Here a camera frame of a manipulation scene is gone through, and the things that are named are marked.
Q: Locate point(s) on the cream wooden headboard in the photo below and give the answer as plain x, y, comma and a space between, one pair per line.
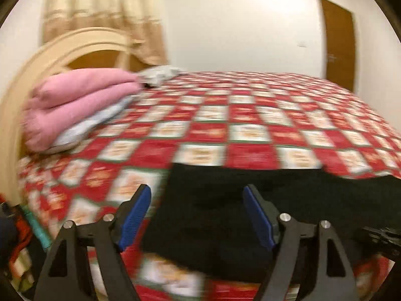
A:
28, 75

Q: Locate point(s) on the brown wooden door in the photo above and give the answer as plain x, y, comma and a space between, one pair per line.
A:
340, 40

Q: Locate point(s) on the red checked printed bed sheet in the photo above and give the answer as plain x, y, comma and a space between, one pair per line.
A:
250, 131

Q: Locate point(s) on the pile of colourful clothes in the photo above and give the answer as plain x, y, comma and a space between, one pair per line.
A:
15, 241

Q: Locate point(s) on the black pants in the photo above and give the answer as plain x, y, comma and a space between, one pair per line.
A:
213, 219

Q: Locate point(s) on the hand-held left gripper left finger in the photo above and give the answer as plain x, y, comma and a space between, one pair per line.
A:
134, 216

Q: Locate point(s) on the white wall switch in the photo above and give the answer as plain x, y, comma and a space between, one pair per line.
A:
302, 45

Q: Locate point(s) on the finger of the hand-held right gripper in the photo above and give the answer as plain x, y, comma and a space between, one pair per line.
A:
385, 238

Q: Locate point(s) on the light blue patterned pillow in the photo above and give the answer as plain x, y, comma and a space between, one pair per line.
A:
84, 127

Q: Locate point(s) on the beige curtain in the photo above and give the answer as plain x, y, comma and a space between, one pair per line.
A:
103, 6

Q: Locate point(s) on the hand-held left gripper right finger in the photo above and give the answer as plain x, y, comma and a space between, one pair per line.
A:
258, 216

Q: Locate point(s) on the grey patterned pillow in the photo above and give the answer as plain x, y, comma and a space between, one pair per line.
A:
159, 75

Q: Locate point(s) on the folded pink blanket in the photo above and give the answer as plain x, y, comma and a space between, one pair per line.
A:
75, 100

